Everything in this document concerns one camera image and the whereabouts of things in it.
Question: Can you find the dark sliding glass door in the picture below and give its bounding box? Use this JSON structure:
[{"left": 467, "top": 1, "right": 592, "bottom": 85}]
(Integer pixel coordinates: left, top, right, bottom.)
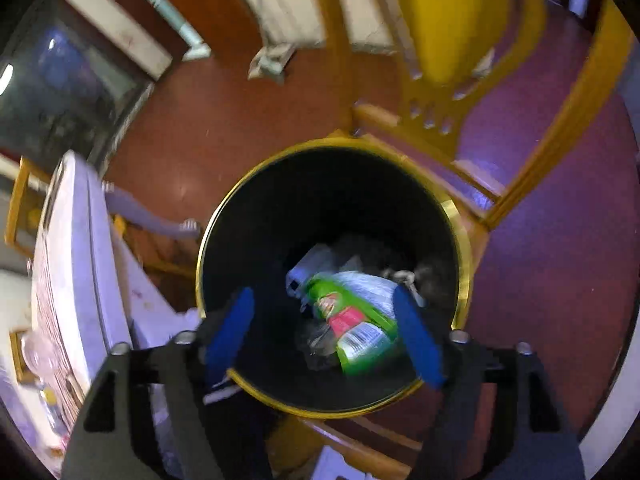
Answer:
[{"left": 0, "top": 0, "right": 151, "bottom": 161}]

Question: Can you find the green snack packet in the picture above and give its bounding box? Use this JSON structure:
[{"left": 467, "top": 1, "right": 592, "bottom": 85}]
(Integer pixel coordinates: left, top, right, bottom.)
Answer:
[{"left": 305, "top": 271, "right": 403, "bottom": 376}]

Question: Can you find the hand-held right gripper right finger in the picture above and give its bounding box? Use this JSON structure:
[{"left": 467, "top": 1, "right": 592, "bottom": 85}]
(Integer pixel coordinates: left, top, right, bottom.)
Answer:
[{"left": 392, "top": 284, "right": 586, "bottom": 480}]

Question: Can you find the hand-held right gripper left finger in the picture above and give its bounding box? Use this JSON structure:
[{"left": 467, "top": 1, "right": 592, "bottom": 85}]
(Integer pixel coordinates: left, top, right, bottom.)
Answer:
[{"left": 61, "top": 287, "right": 273, "bottom": 480}]

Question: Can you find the black gold rim trash bin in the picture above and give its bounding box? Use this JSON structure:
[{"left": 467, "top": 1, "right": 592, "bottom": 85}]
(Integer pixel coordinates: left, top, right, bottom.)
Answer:
[{"left": 196, "top": 137, "right": 473, "bottom": 420}]

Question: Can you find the white dustpan with handle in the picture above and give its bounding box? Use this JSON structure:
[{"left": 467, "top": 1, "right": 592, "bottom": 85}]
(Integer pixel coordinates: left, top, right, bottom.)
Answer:
[{"left": 248, "top": 42, "right": 296, "bottom": 81}]

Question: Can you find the red striped cloth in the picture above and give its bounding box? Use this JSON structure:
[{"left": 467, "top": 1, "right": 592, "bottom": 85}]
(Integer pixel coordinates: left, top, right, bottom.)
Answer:
[{"left": 31, "top": 240, "right": 86, "bottom": 456}]

